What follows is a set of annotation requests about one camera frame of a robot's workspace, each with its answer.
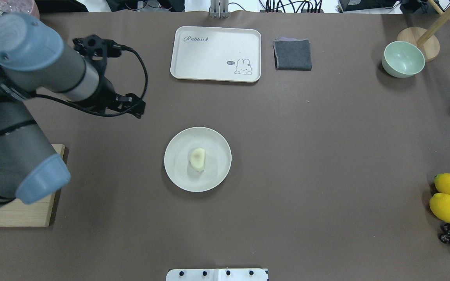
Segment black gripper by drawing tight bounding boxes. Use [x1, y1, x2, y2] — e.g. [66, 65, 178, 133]
[67, 34, 146, 119]

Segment white steamed bun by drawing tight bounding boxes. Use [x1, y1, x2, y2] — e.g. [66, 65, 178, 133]
[189, 148, 206, 171]

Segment cream round plate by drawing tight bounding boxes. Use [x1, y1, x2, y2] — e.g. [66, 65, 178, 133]
[164, 127, 232, 192]

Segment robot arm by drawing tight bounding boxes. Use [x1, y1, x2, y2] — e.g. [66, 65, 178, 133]
[0, 12, 148, 208]

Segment cream rabbit tray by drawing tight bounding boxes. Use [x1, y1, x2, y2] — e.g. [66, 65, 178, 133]
[170, 26, 261, 82]

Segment bamboo cutting board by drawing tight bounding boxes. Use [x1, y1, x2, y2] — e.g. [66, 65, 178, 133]
[0, 142, 70, 227]

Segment folded grey cloth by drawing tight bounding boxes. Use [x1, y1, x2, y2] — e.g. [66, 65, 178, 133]
[273, 37, 313, 71]

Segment pink bowl of ice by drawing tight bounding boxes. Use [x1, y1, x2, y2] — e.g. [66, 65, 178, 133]
[0, 0, 40, 19]

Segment mint green bowl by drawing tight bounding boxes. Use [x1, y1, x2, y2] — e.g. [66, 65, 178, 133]
[381, 41, 426, 78]

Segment wooden cup tree stand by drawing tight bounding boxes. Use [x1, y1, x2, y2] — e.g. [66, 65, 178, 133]
[396, 0, 450, 62]

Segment dark cherries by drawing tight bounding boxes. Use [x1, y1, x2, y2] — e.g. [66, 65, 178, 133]
[439, 223, 450, 244]

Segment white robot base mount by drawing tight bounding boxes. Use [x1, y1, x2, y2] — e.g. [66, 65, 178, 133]
[166, 267, 269, 281]

